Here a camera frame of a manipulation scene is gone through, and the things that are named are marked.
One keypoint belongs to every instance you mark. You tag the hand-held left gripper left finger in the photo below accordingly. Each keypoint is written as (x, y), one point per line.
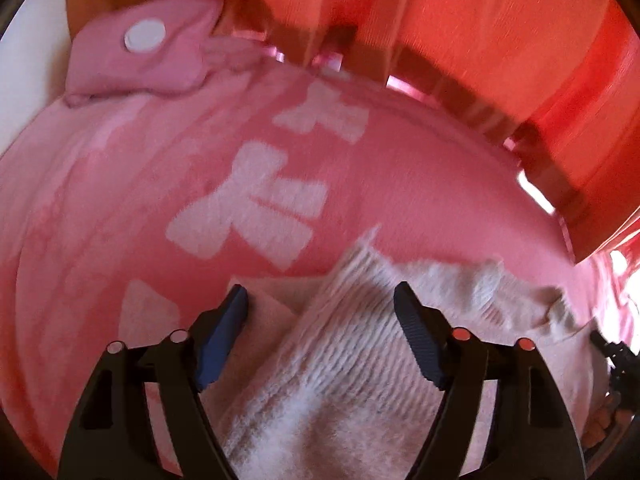
(225, 332)

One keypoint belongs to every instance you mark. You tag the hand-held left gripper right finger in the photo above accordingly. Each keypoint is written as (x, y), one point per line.
(417, 335)

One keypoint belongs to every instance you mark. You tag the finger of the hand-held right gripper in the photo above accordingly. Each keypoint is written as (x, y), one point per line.
(618, 362)

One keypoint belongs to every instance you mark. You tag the pink printed blanket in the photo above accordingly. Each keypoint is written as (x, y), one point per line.
(125, 185)

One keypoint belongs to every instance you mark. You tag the pink cushion with white dot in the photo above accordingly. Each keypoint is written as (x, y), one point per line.
(170, 67)

